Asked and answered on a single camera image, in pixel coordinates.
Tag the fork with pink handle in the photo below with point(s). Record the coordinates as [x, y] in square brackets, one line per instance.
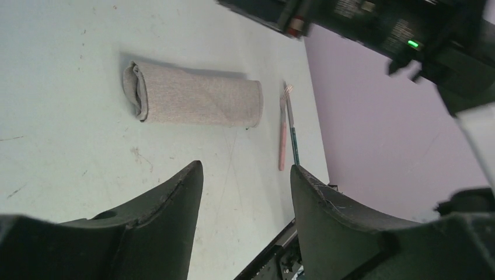
[283, 125]

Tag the grey cloth napkin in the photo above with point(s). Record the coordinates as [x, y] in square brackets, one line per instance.
[162, 94]

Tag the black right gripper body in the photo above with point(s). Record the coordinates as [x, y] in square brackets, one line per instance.
[411, 29]

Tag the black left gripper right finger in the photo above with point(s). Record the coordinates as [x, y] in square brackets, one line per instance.
[341, 238]

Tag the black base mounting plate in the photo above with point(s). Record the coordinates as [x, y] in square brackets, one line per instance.
[279, 260]

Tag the knife with teal handle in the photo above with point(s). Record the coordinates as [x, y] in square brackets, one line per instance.
[292, 132]

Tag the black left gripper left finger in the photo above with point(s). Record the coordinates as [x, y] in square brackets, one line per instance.
[148, 237]

